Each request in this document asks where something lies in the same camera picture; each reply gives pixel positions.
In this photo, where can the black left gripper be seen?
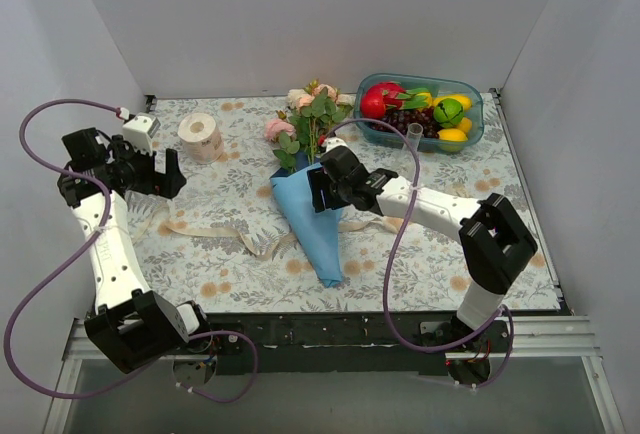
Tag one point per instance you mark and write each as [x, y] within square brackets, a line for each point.
[151, 177]

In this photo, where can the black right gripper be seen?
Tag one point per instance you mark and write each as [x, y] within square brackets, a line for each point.
[323, 189]

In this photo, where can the blue wrapping paper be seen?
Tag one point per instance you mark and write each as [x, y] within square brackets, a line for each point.
[317, 233]

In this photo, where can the cream fabric ribbon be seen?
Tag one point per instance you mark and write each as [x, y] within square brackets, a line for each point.
[162, 210]

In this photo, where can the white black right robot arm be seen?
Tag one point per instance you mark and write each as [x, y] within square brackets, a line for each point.
[496, 243]

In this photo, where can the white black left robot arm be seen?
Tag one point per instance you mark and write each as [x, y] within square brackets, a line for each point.
[132, 325]

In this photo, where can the clear glass vase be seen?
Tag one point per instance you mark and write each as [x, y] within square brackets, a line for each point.
[413, 137]

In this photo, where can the wrapped toilet paper roll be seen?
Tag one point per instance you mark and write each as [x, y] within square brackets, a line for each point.
[201, 137]

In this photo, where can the pink flower bouquet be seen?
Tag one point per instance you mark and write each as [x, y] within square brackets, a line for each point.
[312, 111]

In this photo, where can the floral patterned tablecloth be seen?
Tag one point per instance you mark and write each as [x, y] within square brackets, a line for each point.
[426, 271]

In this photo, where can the red apple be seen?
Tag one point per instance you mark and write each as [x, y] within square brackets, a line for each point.
[373, 105]

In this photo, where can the pink dragon fruit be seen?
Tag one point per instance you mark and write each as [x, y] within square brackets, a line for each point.
[395, 96]

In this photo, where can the dark purple grapes bunch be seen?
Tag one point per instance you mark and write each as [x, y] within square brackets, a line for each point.
[400, 119]

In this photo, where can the yellow lemon front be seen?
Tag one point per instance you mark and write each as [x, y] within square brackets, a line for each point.
[452, 135]

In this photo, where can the yellow lemon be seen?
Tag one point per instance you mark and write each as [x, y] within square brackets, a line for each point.
[465, 125]
[465, 101]
[452, 135]

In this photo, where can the green lime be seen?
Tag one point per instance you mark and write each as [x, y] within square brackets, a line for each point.
[448, 113]

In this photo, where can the teal plastic fruit basket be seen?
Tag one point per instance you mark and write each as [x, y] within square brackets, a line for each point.
[378, 132]

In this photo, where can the yellow lemon right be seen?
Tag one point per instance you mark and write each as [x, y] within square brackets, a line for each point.
[465, 125]

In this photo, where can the yellow lemon top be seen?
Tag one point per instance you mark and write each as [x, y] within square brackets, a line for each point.
[465, 101]

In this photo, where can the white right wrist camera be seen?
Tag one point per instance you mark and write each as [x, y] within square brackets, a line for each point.
[333, 142]

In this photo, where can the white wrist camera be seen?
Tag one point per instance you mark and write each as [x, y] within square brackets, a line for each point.
[139, 132]
[333, 142]

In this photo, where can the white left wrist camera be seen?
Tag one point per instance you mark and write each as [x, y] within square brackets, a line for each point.
[139, 132]

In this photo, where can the aluminium frame rail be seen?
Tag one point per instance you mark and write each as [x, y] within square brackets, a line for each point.
[535, 337]

